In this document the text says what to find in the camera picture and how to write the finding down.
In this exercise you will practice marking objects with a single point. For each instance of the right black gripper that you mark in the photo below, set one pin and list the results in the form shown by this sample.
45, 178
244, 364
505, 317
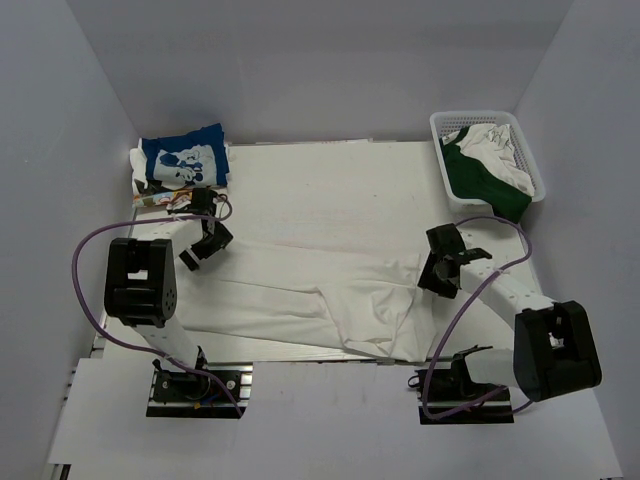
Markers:
428, 280

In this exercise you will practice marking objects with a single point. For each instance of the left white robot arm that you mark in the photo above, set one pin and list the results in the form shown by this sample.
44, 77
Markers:
141, 284

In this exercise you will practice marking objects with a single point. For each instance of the dark green t-shirt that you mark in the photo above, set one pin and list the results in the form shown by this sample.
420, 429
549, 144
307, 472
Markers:
470, 179

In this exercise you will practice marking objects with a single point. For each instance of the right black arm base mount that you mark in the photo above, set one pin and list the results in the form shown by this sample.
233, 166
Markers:
444, 394

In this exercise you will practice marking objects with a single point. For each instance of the white Coca-Cola print t-shirt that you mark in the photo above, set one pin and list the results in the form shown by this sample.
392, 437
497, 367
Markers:
364, 303

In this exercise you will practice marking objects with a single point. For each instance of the colourful cartoon print folded shirt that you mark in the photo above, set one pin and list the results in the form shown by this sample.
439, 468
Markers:
167, 199

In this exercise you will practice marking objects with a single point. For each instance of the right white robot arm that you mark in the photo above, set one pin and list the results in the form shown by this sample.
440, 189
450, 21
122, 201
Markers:
553, 351

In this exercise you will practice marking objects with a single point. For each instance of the white plastic mesh basket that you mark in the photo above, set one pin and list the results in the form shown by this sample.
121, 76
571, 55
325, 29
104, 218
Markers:
447, 122

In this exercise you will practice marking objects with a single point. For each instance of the white printed t-shirt in basket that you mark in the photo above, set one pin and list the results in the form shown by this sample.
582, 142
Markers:
491, 145

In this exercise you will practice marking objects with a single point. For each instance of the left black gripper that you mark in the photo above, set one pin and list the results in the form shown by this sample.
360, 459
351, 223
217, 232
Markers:
220, 239

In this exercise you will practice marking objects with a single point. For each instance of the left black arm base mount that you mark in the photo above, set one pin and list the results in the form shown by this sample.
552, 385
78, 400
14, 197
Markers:
183, 395

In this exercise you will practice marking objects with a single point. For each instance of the blue cartoon print t-shirt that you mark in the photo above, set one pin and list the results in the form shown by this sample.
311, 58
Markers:
195, 159

